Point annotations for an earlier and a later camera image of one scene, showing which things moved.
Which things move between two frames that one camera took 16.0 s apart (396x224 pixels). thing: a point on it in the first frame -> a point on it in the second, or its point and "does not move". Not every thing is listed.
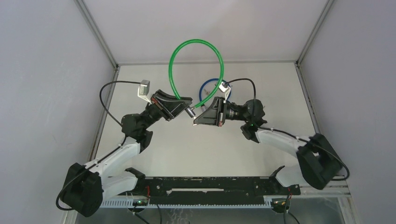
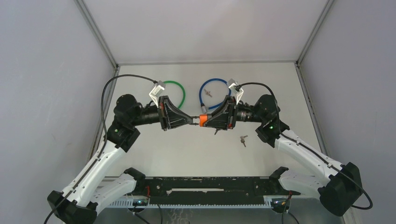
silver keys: x=207 y=92 does not move
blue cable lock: x=202 y=106 does not move
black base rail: x=211 y=189 does not move
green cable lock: x=190 y=110 -> x=183 y=92
